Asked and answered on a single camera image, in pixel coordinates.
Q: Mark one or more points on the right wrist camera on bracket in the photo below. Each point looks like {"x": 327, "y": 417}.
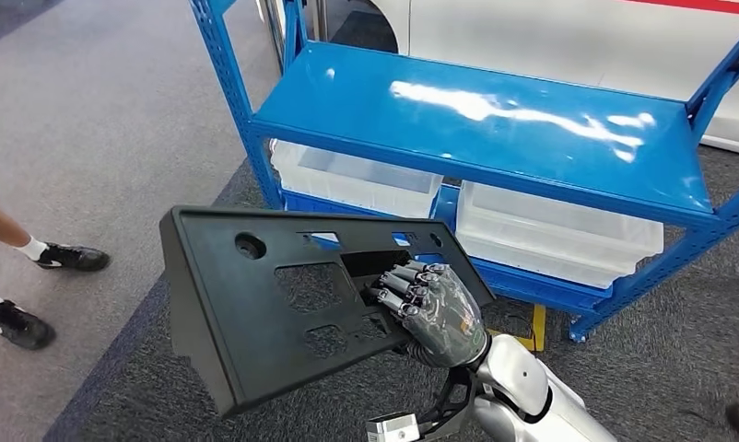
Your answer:
{"x": 394, "y": 427}

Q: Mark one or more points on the yellow floor tape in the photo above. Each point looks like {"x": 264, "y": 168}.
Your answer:
{"x": 538, "y": 329}

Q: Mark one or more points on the black plastic plate bracket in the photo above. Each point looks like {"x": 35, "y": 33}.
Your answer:
{"x": 223, "y": 305}

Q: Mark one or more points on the white car with red stripe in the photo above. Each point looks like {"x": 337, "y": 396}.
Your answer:
{"x": 528, "y": 36}

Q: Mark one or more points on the blue metal shelf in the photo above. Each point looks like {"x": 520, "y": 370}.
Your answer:
{"x": 467, "y": 110}

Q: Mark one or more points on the person's black shoe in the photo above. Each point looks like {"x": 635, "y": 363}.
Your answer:
{"x": 18, "y": 326}
{"x": 73, "y": 257}

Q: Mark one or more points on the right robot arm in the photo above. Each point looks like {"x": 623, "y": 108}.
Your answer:
{"x": 516, "y": 378}

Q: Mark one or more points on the white plastic bin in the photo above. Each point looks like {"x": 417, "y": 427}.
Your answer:
{"x": 559, "y": 238}
{"x": 357, "y": 183}

